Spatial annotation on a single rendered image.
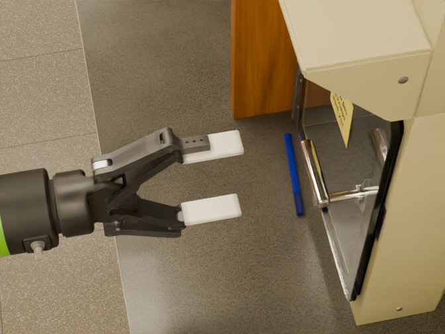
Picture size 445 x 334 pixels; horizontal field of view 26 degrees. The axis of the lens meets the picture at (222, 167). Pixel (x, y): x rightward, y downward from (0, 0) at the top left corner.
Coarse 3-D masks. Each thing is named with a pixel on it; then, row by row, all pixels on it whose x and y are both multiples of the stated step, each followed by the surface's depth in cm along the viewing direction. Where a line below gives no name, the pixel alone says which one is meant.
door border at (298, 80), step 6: (300, 72) 132; (300, 78) 133; (300, 84) 133; (300, 90) 134; (300, 96) 135; (294, 102) 139; (300, 102) 136; (294, 108) 140; (390, 168) 99; (384, 192) 103; (366, 258) 115
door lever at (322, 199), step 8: (304, 144) 114; (312, 144) 114; (304, 152) 113; (312, 152) 113; (304, 160) 113; (312, 160) 112; (312, 168) 112; (320, 168) 112; (312, 176) 111; (320, 176) 111; (312, 184) 111; (320, 184) 111; (320, 192) 110; (336, 192) 110; (344, 192) 110; (352, 192) 110; (320, 200) 109; (328, 200) 110; (336, 200) 110; (344, 200) 110; (360, 200) 110
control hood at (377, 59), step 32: (288, 0) 85; (320, 0) 85; (352, 0) 85; (384, 0) 85; (320, 32) 83; (352, 32) 83; (384, 32) 83; (416, 32) 83; (320, 64) 81; (352, 64) 82; (384, 64) 82; (416, 64) 83; (352, 96) 85; (384, 96) 86; (416, 96) 87
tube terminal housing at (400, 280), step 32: (416, 0) 85; (416, 128) 92; (416, 160) 97; (416, 192) 102; (384, 224) 107; (416, 224) 108; (384, 256) 114; (416, 256) 116; (384, 288) 121; (416, 288) 123
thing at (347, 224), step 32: (320, 96) 122; (320, 128) 125; (352, 128) 108; (384, 128) 96; (320, 160) 129; (352, 160) 111; (384, 160) 98; (352, 224) 116; (352, 256) 119; (352, 288) 122
